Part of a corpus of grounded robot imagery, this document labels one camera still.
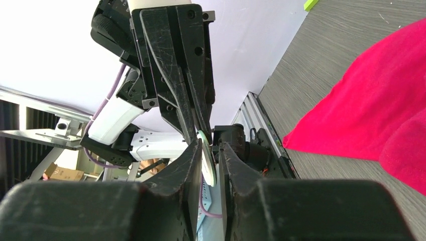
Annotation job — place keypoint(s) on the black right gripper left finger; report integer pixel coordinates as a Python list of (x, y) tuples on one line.
[(164, 207)]

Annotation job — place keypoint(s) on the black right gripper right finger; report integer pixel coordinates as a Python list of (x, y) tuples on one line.
[(263, 208)]

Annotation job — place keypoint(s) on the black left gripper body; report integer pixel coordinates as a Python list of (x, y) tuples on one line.
[(150, 98)]

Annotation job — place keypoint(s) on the lime green block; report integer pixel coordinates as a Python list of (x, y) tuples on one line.
[(309, 4)]

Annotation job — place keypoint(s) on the round white brooch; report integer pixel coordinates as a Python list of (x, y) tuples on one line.
[(207, 160)]

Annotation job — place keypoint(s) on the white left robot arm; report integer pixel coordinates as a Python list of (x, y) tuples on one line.
[(123, 132)]

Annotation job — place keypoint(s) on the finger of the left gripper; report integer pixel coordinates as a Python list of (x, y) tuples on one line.
[(195, 82), (172, 35)]

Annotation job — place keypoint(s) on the pink red garment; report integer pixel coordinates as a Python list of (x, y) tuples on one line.
[(376, 111)]

